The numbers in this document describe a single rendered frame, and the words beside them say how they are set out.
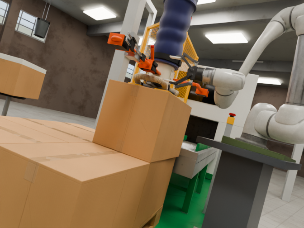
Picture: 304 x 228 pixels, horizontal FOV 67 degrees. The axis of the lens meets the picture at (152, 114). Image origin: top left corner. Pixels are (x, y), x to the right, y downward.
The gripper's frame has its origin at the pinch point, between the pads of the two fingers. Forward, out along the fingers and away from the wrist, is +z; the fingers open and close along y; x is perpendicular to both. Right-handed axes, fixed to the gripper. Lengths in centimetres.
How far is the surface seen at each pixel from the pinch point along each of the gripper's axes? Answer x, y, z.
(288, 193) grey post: 343, 94, -152
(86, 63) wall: 726, -129, 646
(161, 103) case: -4.4, 20.8, -2.6
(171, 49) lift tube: 17.9, -17.4, 8.0
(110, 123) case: -3.4, 39.4, 25.1
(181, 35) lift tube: 21.1, -28.8, 5.0
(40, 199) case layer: -64, 64, 8
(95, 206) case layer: -51, 65, -5
